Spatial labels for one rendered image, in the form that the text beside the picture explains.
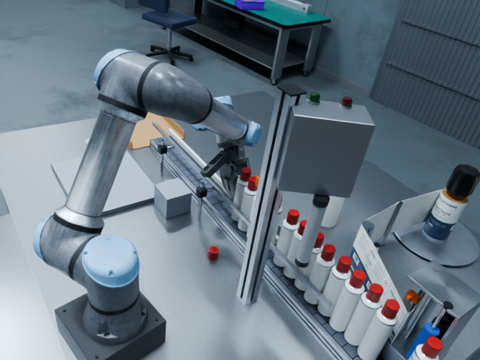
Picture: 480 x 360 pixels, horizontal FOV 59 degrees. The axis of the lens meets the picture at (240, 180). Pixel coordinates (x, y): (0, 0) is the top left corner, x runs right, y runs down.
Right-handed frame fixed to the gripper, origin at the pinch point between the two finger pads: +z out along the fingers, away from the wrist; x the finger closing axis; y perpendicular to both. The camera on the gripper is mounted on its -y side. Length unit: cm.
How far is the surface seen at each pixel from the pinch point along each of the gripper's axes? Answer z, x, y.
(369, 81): -29, 204, 331
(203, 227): 8.1, 6.8, -9.7
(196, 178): -6.5, 22.1, -0.9
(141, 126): -29, 71, 0
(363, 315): 23, -55, -2
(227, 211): 4.2, 3.5, -0.7
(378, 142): 28, 139, 254
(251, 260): 9.2, -31.2, -16.3
